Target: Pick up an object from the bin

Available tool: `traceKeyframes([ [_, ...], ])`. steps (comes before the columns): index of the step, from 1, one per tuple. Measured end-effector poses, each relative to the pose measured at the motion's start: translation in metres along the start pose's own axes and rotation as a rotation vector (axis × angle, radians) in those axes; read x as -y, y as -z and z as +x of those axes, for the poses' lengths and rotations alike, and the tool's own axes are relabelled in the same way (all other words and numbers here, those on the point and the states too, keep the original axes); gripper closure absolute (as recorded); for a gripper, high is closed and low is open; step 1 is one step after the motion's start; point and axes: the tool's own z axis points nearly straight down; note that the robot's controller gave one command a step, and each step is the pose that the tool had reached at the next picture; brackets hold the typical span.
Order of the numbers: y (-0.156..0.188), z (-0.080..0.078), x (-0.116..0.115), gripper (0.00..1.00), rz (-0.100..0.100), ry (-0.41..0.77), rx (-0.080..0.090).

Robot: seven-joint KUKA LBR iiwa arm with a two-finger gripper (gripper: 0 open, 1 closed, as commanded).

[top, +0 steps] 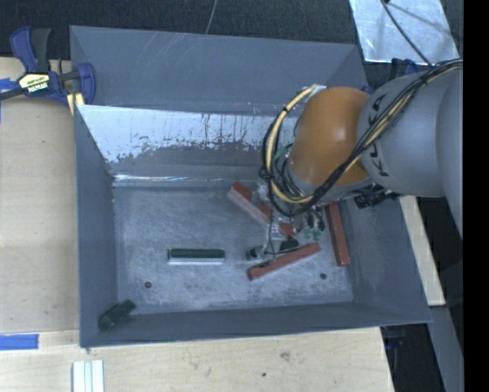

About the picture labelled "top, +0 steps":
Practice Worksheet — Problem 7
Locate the dark green flat block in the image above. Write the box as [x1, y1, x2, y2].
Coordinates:
[97, 298, 137, 332]
[167, 247, 226, 265]

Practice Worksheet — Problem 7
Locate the grey metal bin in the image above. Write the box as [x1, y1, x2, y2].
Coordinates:
[69, 25, 433, 349]

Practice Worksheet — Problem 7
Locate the red-brown flat block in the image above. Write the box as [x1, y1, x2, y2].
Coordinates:
[324, 201, 352, 268]
[226, 181, 298, 239]
[246, 242, 322, 282]

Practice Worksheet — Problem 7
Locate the black cylinder on white bracket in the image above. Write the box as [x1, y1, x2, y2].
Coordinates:
[246, 237, 301, 261]

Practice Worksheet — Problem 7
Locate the brown cardboard board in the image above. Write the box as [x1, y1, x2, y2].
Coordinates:
[0, 95, 82, 335]

